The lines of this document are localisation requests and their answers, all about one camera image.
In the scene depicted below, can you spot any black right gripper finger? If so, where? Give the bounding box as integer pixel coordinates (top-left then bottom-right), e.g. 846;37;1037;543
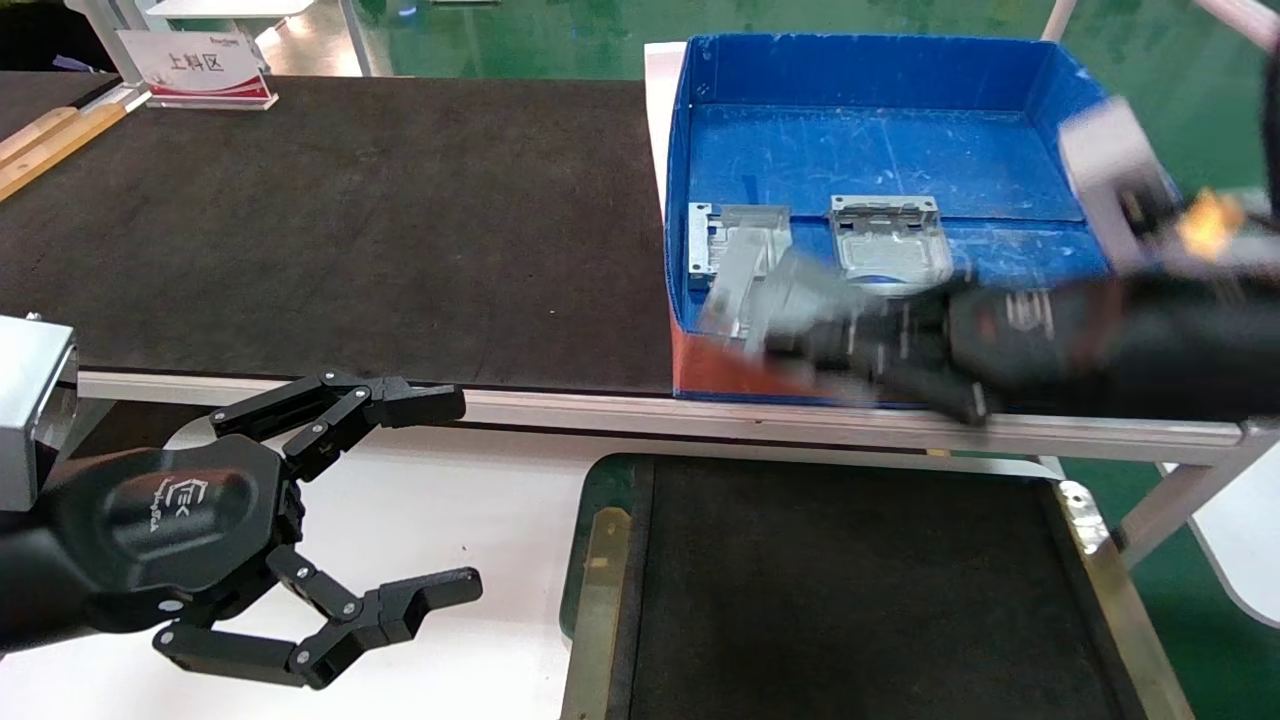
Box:
764;335;997;427
828;290;961;348

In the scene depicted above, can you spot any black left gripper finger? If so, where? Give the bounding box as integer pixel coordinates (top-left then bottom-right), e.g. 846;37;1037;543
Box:
152;545;484;691
210;370;468;484

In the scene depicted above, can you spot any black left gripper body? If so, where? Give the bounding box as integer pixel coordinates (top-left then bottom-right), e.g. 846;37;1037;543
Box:
45;437;304;635

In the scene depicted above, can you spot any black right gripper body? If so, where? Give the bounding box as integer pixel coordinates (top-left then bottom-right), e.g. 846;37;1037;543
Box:
943;282;1123;403

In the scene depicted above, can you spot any stamped metal bracket part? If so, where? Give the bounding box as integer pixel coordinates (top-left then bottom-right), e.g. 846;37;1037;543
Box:
829;194;955;292
686;203;794;282
698;225;873;358

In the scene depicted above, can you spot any black table mat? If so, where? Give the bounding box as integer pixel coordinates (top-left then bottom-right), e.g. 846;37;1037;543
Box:
0;72;679;393

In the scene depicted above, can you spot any blue corrugated plastic box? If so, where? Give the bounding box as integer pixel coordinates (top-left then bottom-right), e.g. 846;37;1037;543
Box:
664;34;1206;407

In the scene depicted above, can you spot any brass tray edge strip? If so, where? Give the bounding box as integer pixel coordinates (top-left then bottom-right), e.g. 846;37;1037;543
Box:
560;507;629;720
1053;478;1197;720

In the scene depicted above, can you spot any white table leg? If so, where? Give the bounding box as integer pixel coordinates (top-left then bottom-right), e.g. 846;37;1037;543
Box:
1110;425;1280;567

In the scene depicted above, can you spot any white rounded platform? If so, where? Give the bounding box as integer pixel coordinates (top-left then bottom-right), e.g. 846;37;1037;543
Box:
1158;440;1280;629

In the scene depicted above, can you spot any white sheet under box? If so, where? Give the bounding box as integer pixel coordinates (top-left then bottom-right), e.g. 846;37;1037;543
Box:
643;43;691;191

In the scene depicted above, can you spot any white red sign placard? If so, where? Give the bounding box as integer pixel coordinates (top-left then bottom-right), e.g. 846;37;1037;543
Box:
117;30;280;112

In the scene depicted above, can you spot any wooden strip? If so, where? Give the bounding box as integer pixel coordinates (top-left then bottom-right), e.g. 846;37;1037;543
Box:
0;103;126;201

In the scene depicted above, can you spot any white background table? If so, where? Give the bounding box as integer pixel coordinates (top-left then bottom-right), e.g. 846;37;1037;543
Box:
143;0;317;23

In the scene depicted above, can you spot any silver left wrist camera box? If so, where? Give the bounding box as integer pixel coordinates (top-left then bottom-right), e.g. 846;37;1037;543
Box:
0;315;79;513

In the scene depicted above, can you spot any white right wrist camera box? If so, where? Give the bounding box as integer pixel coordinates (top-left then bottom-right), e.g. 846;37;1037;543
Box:
1057;96;1251;277

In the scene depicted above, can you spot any aluminium table edge rail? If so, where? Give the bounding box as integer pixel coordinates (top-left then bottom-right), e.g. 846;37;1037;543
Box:
75;372;1251;464

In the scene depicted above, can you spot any pale slanted frame pipe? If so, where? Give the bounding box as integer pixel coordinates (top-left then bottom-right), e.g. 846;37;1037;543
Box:
1195;0;1280;53

